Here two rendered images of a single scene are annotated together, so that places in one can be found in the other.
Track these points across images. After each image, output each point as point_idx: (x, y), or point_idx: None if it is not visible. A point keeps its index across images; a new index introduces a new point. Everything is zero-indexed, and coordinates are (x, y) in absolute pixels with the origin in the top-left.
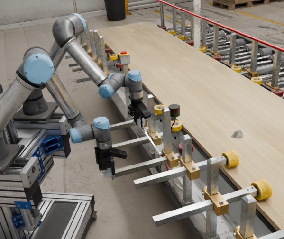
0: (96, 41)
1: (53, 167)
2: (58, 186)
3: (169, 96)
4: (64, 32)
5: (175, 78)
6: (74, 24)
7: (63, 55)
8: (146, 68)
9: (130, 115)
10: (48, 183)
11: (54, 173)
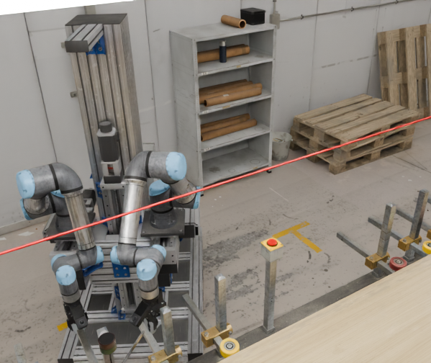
0: (418, 206)
1: (286, 300)
2: (252, 318)
3: (273, 353)
4: (129, 167)
5: (361, 353)
6: (150, 166)
7: (175, 190)
8: (391, 302)
9: (264, 324)
10: (254, 306)
11: (275, 305)
